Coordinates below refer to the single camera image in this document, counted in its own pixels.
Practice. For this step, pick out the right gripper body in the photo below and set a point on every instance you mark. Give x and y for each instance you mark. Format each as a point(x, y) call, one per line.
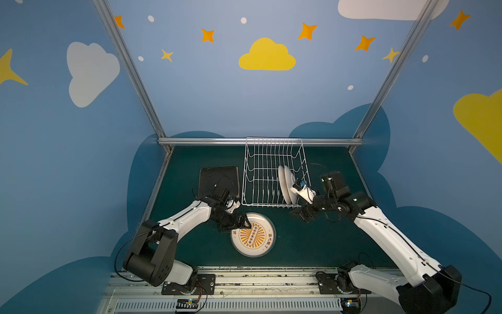
point(310, 209)

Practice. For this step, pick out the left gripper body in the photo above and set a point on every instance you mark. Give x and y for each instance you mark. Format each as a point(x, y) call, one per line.
point(231, 220)

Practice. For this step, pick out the white round plate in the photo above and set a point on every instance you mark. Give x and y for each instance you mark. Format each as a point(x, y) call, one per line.
point(283, 185)
point(290, 180)
point(239, 244)
point(261, 238)

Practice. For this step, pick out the left controller board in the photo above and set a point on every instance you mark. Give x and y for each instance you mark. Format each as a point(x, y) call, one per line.
point(186, 306)

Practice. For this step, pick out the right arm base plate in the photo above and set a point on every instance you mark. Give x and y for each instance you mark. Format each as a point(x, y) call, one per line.
point(329, 283)

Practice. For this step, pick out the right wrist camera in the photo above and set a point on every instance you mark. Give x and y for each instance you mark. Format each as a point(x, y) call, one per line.
point(305, 192)

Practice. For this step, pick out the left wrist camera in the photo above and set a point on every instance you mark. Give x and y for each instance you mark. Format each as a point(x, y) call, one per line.
point(232, 205)

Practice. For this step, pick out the right controller board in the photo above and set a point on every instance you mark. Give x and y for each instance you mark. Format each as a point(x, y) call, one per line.
point(350, 306)

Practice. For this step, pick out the white wire dish rack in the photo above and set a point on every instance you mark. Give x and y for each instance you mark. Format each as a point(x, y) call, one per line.
point(262, 157)

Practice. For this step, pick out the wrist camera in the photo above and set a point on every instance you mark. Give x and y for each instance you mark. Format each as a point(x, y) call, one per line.
point(305, 192)
point(232, 205)

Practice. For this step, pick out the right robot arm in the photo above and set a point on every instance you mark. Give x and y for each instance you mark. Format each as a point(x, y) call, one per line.
point(424, 286)

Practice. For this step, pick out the aluminium frame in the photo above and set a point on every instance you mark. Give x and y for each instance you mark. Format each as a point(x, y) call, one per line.
point(169, 143)

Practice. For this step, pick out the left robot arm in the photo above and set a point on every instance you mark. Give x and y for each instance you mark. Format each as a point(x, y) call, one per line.
point(151, 256)

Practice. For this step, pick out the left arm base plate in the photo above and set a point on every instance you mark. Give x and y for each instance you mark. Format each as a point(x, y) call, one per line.
point(203, 283)

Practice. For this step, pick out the aluminium rail base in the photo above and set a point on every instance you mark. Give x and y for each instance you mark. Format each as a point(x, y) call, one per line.
point(242, 290)

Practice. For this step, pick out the controller board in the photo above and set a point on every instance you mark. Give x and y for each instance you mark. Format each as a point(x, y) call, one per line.
point(350, 306)
point(186, 306)

